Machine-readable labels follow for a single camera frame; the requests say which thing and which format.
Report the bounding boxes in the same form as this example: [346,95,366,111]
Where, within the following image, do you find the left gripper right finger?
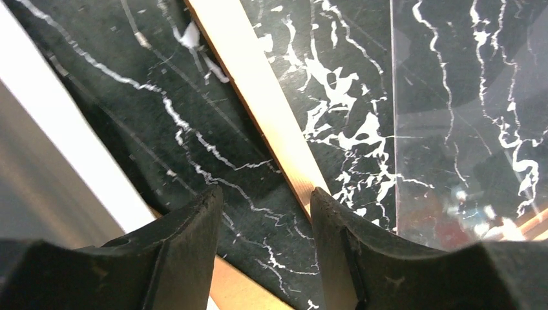
[310,188,547,309]

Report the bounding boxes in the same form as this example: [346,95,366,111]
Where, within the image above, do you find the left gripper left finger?
[1,186,224,309]

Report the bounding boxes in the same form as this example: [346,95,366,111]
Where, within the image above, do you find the clear acrylic sheet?
[390,1,547,251]

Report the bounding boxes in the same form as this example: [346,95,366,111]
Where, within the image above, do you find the wooden picture frame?
[186,0,328,217]

